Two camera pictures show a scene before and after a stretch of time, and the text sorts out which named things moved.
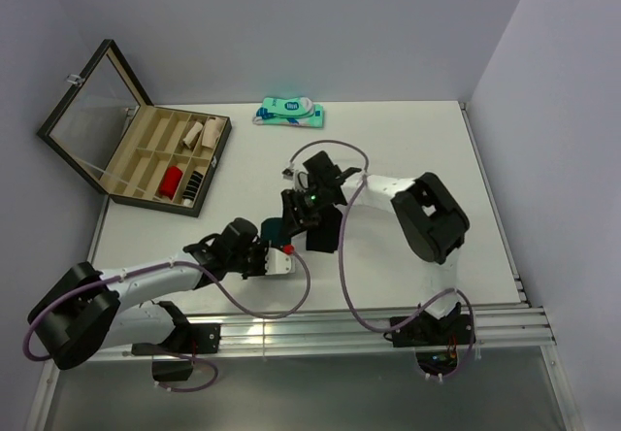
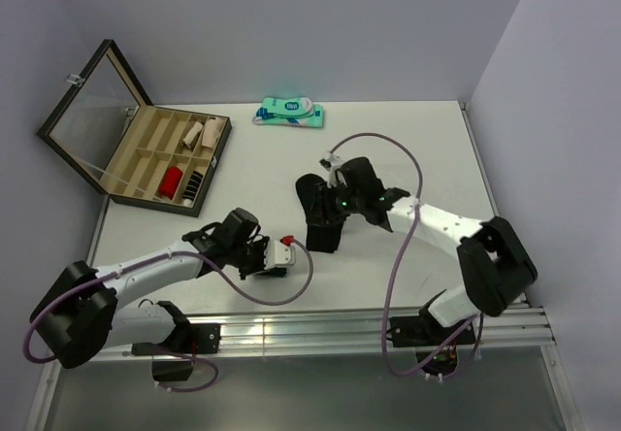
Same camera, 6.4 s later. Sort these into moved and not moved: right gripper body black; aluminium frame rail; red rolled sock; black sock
Moved: right gripper body black
Not moved: black sock; aluminium frame rail; red rolled sock
